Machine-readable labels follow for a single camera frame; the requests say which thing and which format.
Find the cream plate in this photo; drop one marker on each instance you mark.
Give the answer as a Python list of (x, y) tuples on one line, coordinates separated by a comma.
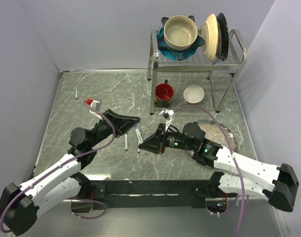
[(210, 35)]

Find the red black mug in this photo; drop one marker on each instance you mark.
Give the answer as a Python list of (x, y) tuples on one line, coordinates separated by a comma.
[(164, 93)]

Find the white marker green end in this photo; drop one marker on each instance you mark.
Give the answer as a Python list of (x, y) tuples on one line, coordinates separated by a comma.
[(126, 142)]

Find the white marker long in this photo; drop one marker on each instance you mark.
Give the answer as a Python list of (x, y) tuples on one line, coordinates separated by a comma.
[(140, 140)]

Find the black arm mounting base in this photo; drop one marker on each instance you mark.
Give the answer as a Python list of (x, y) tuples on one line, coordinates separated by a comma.
[(152, 193)]

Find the steel dish rack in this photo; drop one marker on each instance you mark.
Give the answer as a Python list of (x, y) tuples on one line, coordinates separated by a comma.
[(198, 65)]

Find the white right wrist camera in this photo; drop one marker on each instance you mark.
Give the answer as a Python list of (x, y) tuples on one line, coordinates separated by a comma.
[(169, 116)]

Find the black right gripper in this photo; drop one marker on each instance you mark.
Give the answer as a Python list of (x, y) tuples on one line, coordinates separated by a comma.
[(155, 142)]

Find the black plate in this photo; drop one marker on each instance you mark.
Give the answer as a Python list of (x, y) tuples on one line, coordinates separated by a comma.
[(223, 37)]

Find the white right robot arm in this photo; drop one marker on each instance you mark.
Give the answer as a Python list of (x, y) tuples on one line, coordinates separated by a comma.
[(239, 174)]

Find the blue flower-shaped bowl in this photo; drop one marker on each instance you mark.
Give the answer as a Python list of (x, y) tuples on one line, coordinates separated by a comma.
[(172, 54)]

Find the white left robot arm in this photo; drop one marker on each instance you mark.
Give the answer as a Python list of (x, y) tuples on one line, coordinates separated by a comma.
[(21, 205)]

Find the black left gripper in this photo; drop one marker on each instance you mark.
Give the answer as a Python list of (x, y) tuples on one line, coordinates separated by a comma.
[(127, 123)]

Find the beige ceramic bowl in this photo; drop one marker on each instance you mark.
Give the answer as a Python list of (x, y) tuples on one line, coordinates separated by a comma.
[(180, 32)]

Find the small white bowl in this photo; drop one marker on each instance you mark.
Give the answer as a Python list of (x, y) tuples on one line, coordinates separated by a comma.
[(193, 94)]

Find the speckled grey plate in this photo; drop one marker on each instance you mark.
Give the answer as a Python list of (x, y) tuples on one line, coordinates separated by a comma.
[(214, 133)]

